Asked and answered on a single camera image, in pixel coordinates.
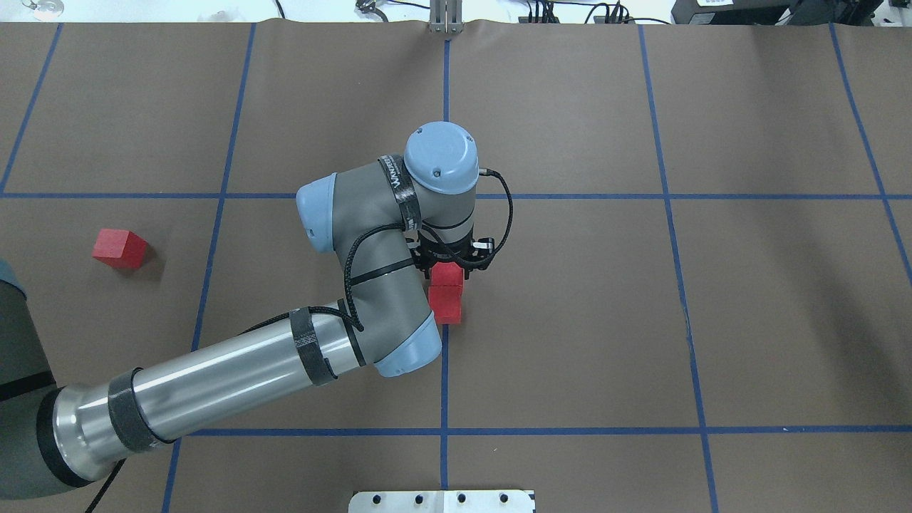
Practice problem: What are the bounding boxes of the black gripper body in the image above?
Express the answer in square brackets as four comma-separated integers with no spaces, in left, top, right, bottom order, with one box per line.
[408,232,496,280]

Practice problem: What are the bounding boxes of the red block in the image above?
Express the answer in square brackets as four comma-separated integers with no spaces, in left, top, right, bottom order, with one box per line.
[91,228,150,270]
[430,261,465,289]
[427,285,463,325]

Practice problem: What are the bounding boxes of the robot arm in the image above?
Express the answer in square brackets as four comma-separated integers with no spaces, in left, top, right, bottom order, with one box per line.
[2,120,504,501]

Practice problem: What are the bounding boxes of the black box with label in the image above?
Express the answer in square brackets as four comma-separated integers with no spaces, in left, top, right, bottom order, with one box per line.
[671,1,792,26]

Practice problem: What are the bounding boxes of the round metal disc with clip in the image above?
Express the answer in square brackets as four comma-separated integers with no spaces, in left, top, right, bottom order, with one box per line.
[21,0,65,21]

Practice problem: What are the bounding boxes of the aluminium frame post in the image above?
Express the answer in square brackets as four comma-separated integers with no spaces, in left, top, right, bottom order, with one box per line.
[429,0,465,35]

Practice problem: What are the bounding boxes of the white pedestal column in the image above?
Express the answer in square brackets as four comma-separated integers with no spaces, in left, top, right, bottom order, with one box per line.
[348,488,537,512]

